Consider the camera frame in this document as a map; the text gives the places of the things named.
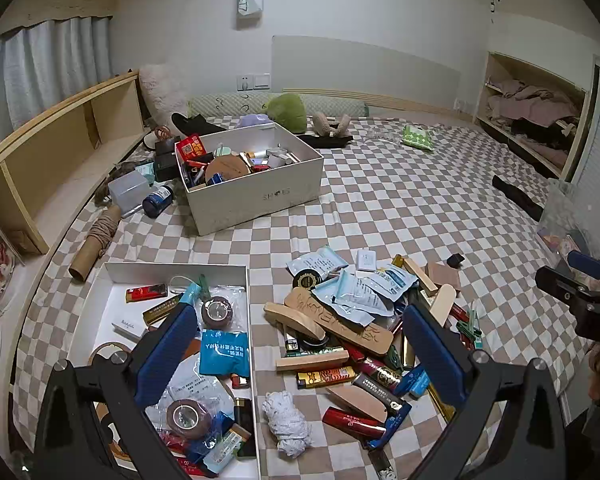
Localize pale wooden oval board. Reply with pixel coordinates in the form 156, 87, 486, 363
427, 284, 456, 328

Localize wooden bedside shelf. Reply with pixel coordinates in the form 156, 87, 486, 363
0, 70, 151, 256

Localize green tissue packet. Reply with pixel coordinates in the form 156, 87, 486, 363
402, 125, 435, 151

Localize white blue sachet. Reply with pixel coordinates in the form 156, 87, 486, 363
312, 270, 376, 328
287, 247, 348, 286
365, 265, 418, 303

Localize clear plastic storage box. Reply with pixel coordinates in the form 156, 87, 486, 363
537, 180, 600, 266

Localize black sock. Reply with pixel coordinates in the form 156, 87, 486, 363
492, 174, 546, 221

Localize green bolster pillow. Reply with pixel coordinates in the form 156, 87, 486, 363
187, 91, 370, 120

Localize red snack packet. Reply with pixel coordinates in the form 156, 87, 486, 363
176, 133, 206, 161

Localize yellow patterned lighter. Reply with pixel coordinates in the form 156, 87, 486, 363
296, 366, 356, 388

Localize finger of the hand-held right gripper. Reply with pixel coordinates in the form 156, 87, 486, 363
566, 250, 600, 281
535, 266, 588, 306

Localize round cork coaster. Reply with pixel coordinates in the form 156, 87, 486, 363
205, 155, 251, 186

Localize wooden bar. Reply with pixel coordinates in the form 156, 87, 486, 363
275, 350, 351, 372

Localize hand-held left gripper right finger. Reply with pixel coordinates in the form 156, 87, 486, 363
402, 302, 568, 480

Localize carved wooden board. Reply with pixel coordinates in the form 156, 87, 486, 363
265, 290, 396, 356

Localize blue bottle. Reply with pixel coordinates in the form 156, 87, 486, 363
142, 185, 175, 218

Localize white shoe box lid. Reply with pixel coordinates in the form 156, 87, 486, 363
65, 261, 261, 480

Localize white fluffy pillow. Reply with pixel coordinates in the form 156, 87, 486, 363
139, 64, 190, 123

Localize green clips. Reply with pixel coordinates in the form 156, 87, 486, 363
457, 310, 483, 351

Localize pale curtain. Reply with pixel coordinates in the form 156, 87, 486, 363
0, 15, 113, 146

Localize black cloth strip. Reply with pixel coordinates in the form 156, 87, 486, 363
297, 132, 353, 150

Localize pinkish wooden block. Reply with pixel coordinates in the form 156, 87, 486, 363
426, 261, 462, 293

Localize white crumpled cloth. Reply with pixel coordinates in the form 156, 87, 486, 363
262, 391, 313, 458

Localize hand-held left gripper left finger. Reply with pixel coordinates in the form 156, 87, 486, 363
32, 304, 203, 480

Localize white shoe box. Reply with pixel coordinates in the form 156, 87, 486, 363
174, 121, 325, 237

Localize beige curtain valance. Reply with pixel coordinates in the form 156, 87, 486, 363
0, 0, 118, 41

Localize cardboard tube with twine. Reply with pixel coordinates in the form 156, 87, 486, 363
69, 207, 123, 281

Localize clear plastic bag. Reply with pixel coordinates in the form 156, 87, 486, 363
365, 125, 406, 143

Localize wooden stick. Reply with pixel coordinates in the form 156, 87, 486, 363
405, 257, 438, 296

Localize dark red lighter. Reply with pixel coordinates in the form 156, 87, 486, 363
362, 357, 403, 391

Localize brown furry item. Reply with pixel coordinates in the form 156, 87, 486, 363
94, 162, 136, 206

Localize blue wipes packet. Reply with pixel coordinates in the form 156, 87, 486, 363
200, 329, 251, 376

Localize checkered bed sheet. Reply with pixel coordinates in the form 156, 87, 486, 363
12, 110, 596, 480

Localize brown tape roll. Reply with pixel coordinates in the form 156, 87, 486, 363
201, 297, 233, 328
167, 399, 213, 441

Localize green plush toy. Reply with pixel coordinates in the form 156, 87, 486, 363
265, 92, 307, 133

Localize white headboard panel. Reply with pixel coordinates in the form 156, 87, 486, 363
271, 35, 462, 111

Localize wooden wardrobe shelf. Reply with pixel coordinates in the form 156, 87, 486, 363
472, 51, 596, 181

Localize purple plush toy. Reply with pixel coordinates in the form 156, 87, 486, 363
237, 112, 276, 128

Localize blue lighter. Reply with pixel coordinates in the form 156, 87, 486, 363
367, 402, 411, 451

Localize black garment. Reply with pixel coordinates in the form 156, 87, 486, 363
171, 112, 226, 136

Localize translucent plastic box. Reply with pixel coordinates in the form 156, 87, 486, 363
107, 170, 151, 211

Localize round black gold tin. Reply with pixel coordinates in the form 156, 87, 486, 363
292, 269, 323, 291

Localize brown teddy bear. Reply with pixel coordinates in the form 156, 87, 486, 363
312, 112, 353, 138

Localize white slipper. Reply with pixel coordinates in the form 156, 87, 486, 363
144, 127, 173, 150

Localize black lighter packet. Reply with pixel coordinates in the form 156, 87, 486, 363
352, 372, 413, 413

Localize pile of clothes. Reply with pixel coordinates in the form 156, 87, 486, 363
485, 77, 581, 161

